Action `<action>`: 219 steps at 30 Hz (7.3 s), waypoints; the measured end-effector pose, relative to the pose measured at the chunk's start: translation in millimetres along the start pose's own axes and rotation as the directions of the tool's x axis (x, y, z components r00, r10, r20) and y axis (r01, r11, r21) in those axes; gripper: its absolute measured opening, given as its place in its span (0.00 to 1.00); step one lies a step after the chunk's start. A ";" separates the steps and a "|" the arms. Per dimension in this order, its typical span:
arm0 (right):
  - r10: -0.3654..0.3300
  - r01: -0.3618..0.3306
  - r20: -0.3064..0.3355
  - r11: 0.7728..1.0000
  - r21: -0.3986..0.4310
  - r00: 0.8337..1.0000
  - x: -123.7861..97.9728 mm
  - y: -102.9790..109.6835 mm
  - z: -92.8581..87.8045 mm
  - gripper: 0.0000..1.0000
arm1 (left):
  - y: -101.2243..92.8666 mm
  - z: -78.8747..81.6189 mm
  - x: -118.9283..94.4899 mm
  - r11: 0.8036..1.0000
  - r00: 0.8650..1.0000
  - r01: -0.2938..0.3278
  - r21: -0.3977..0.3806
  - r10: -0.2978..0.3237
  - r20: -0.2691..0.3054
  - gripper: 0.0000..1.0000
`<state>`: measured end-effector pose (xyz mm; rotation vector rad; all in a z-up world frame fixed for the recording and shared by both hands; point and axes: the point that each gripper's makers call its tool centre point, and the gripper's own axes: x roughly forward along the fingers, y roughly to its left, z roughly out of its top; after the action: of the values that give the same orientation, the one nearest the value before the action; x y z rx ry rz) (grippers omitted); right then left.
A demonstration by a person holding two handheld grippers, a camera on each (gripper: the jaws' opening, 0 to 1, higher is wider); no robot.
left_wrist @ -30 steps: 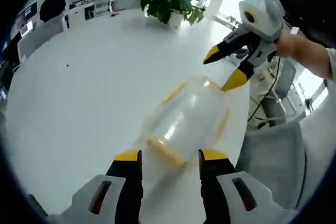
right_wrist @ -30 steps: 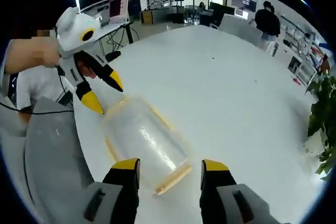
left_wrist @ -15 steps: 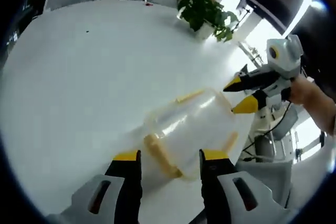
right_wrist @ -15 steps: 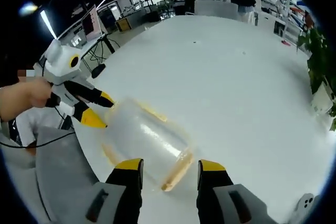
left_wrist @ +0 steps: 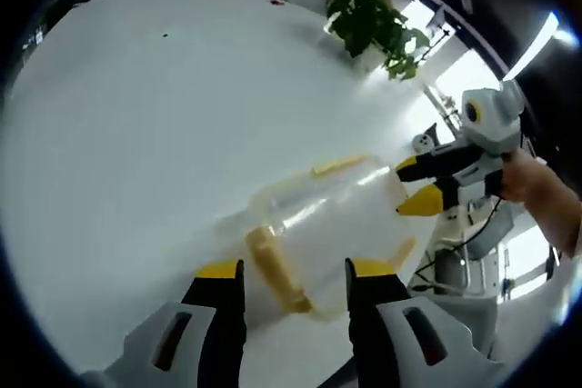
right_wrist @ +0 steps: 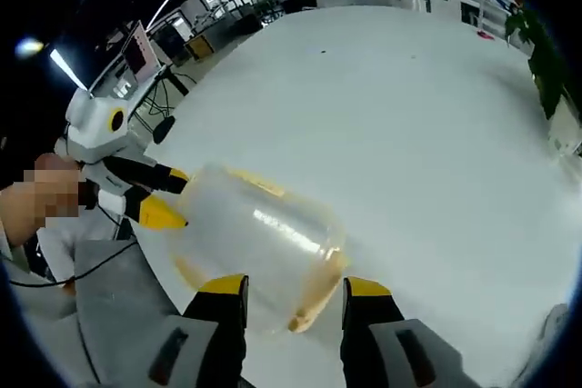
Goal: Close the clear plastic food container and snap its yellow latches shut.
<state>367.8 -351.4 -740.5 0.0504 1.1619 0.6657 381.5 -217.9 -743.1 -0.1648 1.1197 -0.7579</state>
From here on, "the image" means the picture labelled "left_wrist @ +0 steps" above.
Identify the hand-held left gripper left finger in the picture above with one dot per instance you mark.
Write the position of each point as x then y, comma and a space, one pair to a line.
213, 329

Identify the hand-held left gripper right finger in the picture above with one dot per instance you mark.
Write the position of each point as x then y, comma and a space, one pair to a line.
377, 329

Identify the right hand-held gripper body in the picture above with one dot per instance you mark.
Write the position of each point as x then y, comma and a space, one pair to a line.
498, 120

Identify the clear box with plastic buckle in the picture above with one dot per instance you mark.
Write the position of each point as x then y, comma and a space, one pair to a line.
332, 233

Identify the person's right hand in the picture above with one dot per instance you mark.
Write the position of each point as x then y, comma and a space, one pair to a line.
527, 179

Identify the white handheld controller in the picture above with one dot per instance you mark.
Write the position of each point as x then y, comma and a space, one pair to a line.
424, 142

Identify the black controller stand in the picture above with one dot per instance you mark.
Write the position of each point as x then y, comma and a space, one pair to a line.
432, 131

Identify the white office chair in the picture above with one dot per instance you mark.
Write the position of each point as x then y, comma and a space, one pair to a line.
482, 247

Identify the white plant pot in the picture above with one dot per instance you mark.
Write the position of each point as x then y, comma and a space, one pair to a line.
370, 61

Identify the green potted plant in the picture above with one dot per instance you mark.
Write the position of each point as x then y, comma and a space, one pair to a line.
373, 24

